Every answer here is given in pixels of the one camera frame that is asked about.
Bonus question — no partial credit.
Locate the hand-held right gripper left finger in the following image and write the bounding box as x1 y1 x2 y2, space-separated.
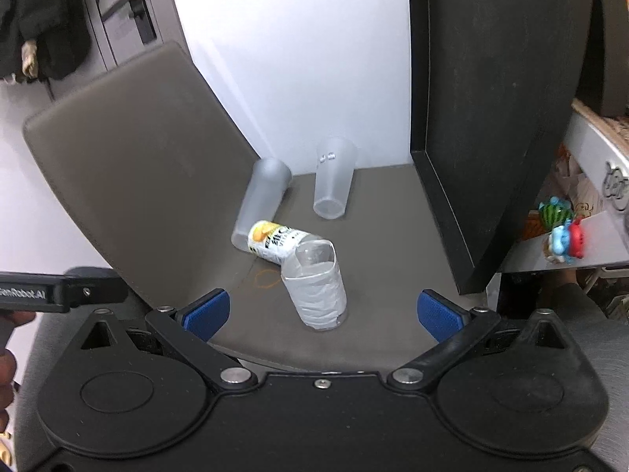
79 289 259 395

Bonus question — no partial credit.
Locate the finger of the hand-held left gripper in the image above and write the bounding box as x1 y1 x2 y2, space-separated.
66 267 129 308

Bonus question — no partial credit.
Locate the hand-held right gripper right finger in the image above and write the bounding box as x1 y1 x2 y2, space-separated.
387 290 571 395

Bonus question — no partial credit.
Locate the clear cup with grey wrap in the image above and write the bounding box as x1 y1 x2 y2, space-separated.
280 239 348 331

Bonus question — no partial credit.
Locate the frosted plastic cup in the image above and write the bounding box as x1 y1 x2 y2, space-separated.
313 136 358 220
231 157 294 254

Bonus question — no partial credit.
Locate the person's left hand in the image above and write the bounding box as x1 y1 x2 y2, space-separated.
0 311 38 436

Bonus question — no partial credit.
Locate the yellow label bottle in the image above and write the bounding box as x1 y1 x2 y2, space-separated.
247 219 325 266

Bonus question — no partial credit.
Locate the grey chair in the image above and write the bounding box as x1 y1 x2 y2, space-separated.
22 41 492 375

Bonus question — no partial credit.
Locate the blue and red toy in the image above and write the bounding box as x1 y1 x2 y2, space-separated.
547 216 589 264

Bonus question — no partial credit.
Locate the green watermelon toy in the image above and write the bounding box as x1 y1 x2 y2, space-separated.
537 196 576 230

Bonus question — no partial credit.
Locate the black board panel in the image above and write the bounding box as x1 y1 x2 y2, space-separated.
409 0 598 296

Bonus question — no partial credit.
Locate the white shelf unit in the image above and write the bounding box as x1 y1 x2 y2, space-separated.
500 98 629 276

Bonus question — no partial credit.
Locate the black hanging jacket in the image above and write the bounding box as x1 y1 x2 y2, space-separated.
0 0 92 85

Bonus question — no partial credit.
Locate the grey door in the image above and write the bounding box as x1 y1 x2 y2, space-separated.
76 0 188 72

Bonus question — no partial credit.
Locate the black door handle plate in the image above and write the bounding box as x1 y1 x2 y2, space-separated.
122 0 158 46

